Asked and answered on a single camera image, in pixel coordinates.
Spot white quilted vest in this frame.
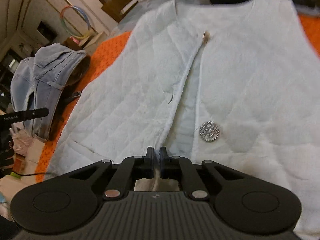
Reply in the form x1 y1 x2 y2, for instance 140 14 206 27
48 0 319 239

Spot orange patterned table mat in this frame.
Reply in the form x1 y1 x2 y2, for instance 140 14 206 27
35 14 319 183

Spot colourful hula hoop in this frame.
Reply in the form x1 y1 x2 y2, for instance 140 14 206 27
60 5 92 40

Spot light blue denim jeans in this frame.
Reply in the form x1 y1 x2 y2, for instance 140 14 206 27
10 43 91 142

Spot black belt with buckle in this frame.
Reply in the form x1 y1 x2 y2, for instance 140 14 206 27
72 91 81 98

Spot wall mounted television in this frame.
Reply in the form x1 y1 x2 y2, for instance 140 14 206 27
37 21 57 42

